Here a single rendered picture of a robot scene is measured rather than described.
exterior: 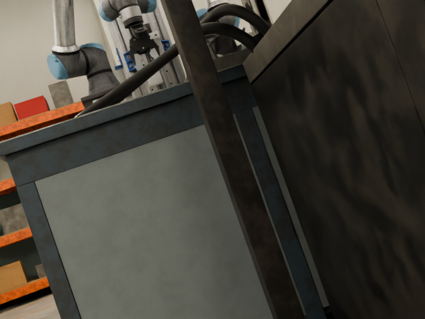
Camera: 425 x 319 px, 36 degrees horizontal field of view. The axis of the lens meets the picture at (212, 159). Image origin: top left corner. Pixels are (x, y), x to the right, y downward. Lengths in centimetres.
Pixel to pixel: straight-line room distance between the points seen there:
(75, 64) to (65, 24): 17
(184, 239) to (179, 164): 21
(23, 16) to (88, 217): 637
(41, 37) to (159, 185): 626
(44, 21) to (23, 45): 39
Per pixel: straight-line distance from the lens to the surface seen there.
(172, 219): 181
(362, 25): 104
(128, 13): 237
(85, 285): 182
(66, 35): 283
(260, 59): 161
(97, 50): 292
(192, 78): 148
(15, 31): 803
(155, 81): 230
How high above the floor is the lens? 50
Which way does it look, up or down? 2 degrees up
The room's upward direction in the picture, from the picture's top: 20 degrees counter-clockwise
